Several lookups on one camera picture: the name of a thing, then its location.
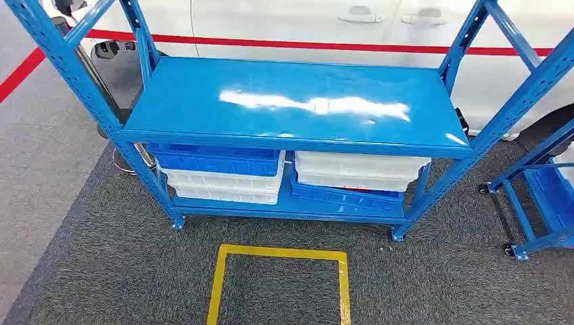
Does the red barrier belt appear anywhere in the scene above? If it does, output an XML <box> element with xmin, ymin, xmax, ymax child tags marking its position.
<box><xmin>0</xmin><ymin>28</ymin><xmax>554</xmax><ymax>105</ymax></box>

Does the white car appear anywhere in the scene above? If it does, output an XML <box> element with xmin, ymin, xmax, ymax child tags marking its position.
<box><xmin>42</xmin><ymin>0</ymin><xmax>574</xmax><ymax>142</ymax></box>

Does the yellow floor tape square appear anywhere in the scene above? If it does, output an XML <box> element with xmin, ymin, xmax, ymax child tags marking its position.
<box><xmin>206</xmin><ymin>244</ymin><xmax>352</xmax><ymax>325</ymax></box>

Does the blue metal shelf rack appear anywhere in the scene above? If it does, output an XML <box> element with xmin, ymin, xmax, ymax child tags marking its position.
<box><xmin>3</xmin><ymin>0</ymin><xmax>574</xmax><ymax>243</ymax></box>
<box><xmin>477</xmin><ymin>118</ymin><xmax>574</xmax><ymax>262</ymax></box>

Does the white plastic bin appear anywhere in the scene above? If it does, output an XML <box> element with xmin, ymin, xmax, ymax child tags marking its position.
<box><xmin>172</xmin><ymin>186</ymin><xmax>280</xmax><ymax>206</ymax></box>
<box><xmin>156</xmin><ymin>152</ymin><xmax>286</xmax><ymax>194</ymax></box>
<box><xmin>293</xmin><ymin>151</ymin><xmax>433</xmax><ymax>183</ymax></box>
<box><xmin>296</xmin><ymin>172</ymin><xmax>411</xmax><ymax>193</ymax></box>
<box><xmin>552</xmin><ymin>142</ymin><xmax>574</xmax><ymax>190</ymax></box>

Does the blue plastic bin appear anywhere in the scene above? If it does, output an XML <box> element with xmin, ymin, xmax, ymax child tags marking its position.
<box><xmin>290</xmin><ymin>168</ymin><xmax>405</xmax><ymax>214</ymax></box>
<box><xmin>523</xmin><ymin>167</ymin><xmax>574</xmax><ymax>230</ymax></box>
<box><xmin>147</xmin><ymin>142</ymin><xmax>282</xmax><ymax>177</ymax></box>

